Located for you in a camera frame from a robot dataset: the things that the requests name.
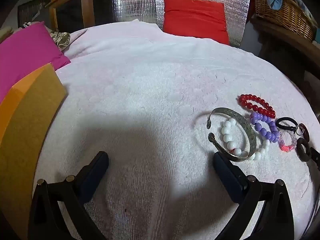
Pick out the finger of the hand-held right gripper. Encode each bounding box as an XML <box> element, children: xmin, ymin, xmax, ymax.
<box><xmin>310</xmin><ymin>147</ymin><xmax>320</xmax><ymax>167</ymax></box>

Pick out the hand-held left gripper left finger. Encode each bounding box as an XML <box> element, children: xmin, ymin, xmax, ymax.
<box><xmin>27</xmin><ymin>151</ymin><xmax>109</xmax><ymax>240</ymax></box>

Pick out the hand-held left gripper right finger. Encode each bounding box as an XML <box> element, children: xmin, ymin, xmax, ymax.
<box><xmin>212</xmin><ymin>152</ymin><xmax>295</xmax><ymax>240</ymax></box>

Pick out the maroon coil hair tie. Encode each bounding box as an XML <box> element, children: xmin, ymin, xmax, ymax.
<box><xmin>297</xmin><ymin>123</ymin><xmax>310</xmax><ymax>142</ymax></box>

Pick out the white bead bracelet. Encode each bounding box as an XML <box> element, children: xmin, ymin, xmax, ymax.
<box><xmin>221</xmin><ymin>118</ymin><xmax>271</xmax><ymax>161</ymax></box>

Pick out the purple bead bracelet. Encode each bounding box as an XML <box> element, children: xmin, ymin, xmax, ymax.
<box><xmin>250</xmin><ymin>112</ymin><xmax>280</xmax><ymax>143</ymax></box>

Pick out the red bead bracelet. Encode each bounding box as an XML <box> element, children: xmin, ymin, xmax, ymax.
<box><xmin>238</xmin><ymin>94</ymin><xmax>276</xmax><ymax>119</ymax></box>

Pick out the silver cuff bangle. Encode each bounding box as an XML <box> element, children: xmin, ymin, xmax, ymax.
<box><xmin>207</xmin><ymin>107</ymin><xmax>257</xmax><ymax>162</ymax></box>

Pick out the orange cardboard box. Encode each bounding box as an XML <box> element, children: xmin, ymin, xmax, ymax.
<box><xmin>0</xmin><ymin>62</ymin><xmax>68</xmax><ymax>240</ymax></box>

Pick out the white terry towel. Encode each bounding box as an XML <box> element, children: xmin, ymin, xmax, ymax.
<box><xmin>32</xmin><ymin>19</ymin><xmax>320</xmax><ymax>240</ymax></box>

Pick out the dark wooden bench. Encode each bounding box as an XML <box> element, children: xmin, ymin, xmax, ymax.
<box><xmin>250</xmin><ymin>17</ymin><xmax>320</xmax><ymax>100</ymax></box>

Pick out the patterned crumpled cloth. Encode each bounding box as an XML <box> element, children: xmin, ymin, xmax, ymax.
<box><xmin>49</xmin><ymin>30</ymin><xmax>72</xmax><ymax>52</ymax></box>

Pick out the magenta cushion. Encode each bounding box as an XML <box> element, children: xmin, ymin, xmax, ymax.
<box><xmin>0</xmin><ymin>21</ymin><xmax>72</xmax><ymax>103</ymax></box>

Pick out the wicker basket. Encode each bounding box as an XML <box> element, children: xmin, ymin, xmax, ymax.
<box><xmin>252</xmin><ymin>0</ymin><xmax>317</xmax><ymax>42</ymax></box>

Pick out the red cushion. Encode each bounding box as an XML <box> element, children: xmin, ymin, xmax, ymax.
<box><xmin>162</xmin><ymin>0</ymin><xmax>230</xmax><ymax>46</ymax></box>

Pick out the dark woven storage box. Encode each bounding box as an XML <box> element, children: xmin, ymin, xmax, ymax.
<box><xmin>17</xmin><ymin>0</ymin><xmax>52</xmax><ymax>23</ymax></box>

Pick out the silver foil insulation sheet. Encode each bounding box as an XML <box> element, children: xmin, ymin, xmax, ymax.
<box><xmin>111</xmin><ymin>0</ymin><xmax>252</xmax><ymax>48</ymax></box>

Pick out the dark brown hair tie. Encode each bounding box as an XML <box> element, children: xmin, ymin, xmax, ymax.
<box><xmin>297</xmin><ymin>138</ymin><xmax>312</xmax><ymax>162</ymax></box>

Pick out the clear pink bead bracelet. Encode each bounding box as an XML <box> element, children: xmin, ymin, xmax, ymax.
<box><xmin>277</xmin><ymin>130</ymin><xmax>299</xmax><ymax>152</ymax></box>

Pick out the black hair tie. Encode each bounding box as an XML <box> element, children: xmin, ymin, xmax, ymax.
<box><xmin>275</xmin><ymin>117</ymin><xmax>299</xmax><ymax>133</ymax></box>

